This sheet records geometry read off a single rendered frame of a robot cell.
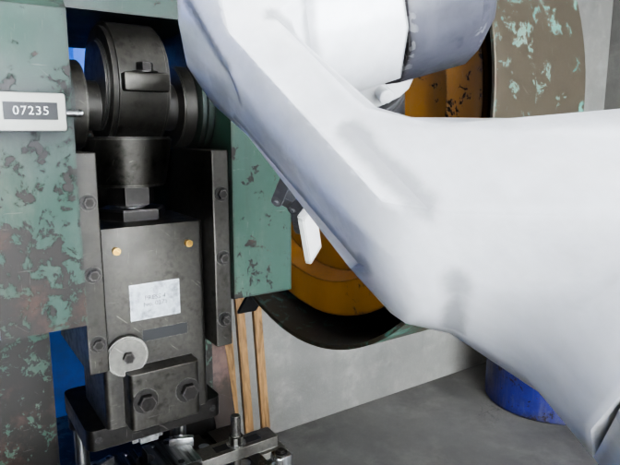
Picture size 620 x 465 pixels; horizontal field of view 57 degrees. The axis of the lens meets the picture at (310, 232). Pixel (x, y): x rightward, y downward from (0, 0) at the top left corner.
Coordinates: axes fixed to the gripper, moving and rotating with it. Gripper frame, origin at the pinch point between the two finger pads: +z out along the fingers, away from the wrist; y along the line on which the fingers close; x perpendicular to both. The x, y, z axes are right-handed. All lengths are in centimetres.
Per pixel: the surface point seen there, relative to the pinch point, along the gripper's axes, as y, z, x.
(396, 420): -29, 198, 87
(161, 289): -30.4, 12.8, -2.5
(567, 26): 13.4, -11.0, 36.3
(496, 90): 8.0, -10.0, 20.5
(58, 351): -123, 103, 21
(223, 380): -41, 61, 11
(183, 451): -30, 42, -12
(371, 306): -6.9, 28.1, 15.7
